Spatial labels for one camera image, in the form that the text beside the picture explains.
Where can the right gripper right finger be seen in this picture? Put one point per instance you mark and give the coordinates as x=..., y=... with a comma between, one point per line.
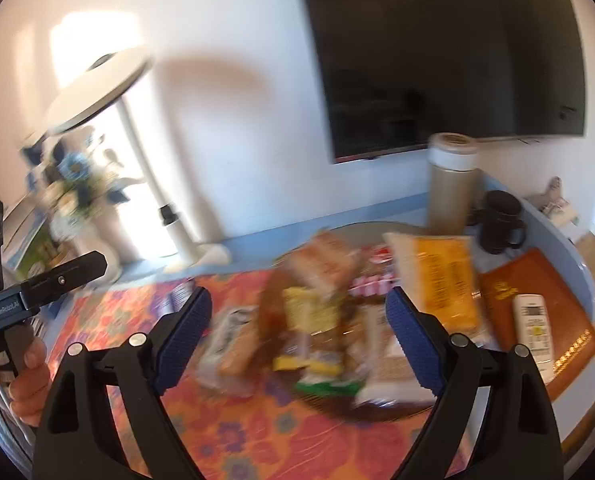
x=518, y=437

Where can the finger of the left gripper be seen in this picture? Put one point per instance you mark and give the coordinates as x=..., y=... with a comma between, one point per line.
x=50, y=286

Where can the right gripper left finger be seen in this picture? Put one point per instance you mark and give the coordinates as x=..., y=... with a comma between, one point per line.
x=78, y=438

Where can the toast slice package black logo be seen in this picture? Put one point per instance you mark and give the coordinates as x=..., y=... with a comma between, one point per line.
x=228, y=352

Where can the white green snack pouch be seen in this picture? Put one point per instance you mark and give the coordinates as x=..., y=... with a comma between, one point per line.
x=327, y=388

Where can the red white rice cracker bag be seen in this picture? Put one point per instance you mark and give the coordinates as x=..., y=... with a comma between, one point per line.
x=377, y=275

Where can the yellow snack pack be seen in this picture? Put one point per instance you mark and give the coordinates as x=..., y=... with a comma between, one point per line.
x=313, y=332

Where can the small sandwich biscuit pack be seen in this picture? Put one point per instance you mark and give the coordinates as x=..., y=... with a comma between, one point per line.
x=325, y=263

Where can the blue white snack bag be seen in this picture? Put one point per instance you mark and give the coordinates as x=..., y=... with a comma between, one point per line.
x=174, y=300

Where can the white bread package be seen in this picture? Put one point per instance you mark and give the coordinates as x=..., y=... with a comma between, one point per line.
x=390, y=380

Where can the yellow sponge cake package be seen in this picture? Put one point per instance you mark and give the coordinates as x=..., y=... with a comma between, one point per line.
x=438, y=275

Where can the person's left hand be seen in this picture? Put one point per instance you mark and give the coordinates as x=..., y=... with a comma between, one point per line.
x=29, y=391

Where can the white ribbed vase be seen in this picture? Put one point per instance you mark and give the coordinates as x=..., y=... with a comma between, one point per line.
x=102, y=239

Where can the white remote control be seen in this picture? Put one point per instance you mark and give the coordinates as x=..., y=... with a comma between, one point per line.
x=534, y=331

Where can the brown leather notebook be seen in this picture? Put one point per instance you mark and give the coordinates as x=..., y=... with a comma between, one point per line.
x=573, y=335

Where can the blue white flower bouquet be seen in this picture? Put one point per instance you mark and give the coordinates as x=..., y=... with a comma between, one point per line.
x=72, y=176

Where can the floral orange tablecloth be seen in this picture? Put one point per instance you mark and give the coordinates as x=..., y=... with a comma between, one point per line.
x=251, y=427

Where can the black mug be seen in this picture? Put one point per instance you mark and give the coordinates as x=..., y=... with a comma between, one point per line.
x=502, y=224

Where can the brown glass bowl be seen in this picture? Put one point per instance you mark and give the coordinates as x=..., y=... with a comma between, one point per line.
x=354, y=341

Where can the white desk lamp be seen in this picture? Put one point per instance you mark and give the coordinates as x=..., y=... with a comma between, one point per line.
x=153, y=228

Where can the champagne thermos bottle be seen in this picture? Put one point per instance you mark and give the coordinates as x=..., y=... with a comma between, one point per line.
x=453, y=172

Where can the black wall television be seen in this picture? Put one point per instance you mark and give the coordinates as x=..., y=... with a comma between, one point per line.
x=395, y=72

